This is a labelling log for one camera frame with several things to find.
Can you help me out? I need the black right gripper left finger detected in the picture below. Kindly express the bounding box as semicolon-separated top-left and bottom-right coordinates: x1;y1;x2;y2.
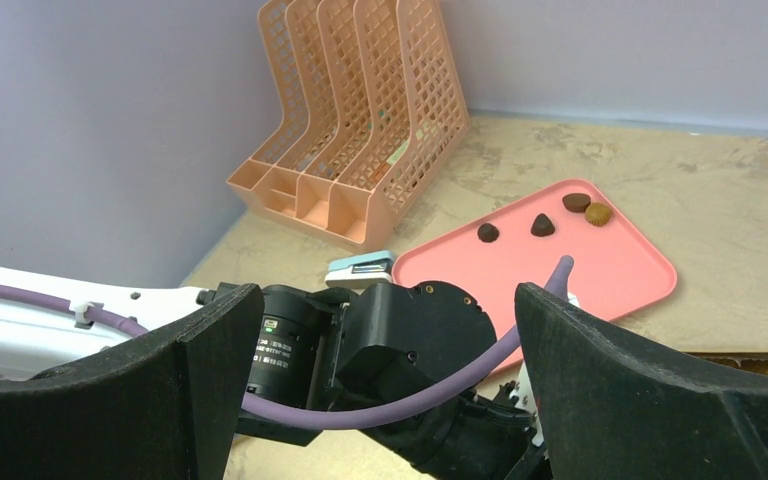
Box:
0;284;264;479

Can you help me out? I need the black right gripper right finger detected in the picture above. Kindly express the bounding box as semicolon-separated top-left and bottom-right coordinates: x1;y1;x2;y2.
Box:
515;283;768;479

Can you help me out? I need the pink plastic tray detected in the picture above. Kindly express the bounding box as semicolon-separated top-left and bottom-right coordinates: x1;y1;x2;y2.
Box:
392;179;678;337

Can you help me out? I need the gold chocolate box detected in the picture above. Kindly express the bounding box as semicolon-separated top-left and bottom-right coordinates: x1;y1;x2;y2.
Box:
689;352;768;376

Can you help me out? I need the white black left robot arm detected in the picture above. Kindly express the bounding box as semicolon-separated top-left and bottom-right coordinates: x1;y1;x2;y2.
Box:
0;267;534;479

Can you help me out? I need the dark chocolate piece top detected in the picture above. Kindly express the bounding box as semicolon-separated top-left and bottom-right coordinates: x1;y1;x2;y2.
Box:
562;192;592;213

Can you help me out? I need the grey blue stapler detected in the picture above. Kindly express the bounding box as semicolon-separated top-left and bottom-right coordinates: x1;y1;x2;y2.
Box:
324;250;396;290

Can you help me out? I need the orange plastic file organizer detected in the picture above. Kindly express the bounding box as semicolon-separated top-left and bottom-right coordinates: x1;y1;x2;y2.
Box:
228;0;470;253

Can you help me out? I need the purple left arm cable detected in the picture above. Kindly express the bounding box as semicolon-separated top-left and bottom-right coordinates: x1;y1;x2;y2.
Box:
0;255;575;432

